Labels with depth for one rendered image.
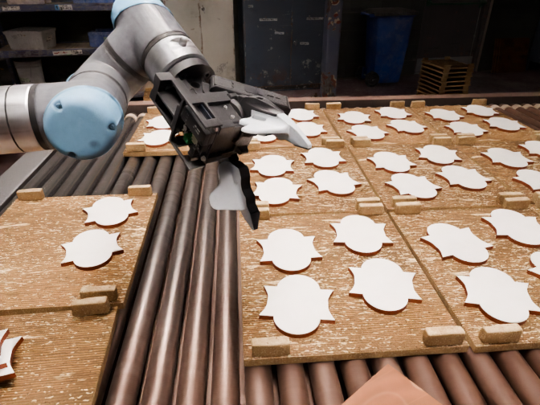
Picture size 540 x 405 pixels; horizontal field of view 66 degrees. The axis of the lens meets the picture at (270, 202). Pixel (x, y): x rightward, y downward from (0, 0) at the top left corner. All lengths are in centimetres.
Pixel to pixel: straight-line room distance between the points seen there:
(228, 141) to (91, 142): 15
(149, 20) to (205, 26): 483
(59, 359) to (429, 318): 59
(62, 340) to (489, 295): 72
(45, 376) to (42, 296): 19
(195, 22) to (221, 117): 493
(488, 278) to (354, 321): 28
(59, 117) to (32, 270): 50
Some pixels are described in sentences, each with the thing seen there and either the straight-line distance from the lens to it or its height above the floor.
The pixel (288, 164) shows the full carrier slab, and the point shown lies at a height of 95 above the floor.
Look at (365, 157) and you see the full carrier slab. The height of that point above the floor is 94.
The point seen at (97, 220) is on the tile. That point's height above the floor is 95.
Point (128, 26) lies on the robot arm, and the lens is 62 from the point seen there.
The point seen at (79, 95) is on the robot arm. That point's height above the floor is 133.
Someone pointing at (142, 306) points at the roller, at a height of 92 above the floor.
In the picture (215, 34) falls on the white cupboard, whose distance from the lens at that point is 545.
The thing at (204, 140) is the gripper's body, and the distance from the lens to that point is 47.
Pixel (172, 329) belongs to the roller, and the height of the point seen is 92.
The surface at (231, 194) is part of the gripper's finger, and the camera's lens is 53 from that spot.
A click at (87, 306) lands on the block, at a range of 78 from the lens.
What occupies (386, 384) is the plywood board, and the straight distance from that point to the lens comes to 53.
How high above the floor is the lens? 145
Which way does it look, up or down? 29 degrees down
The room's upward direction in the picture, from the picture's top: straight up
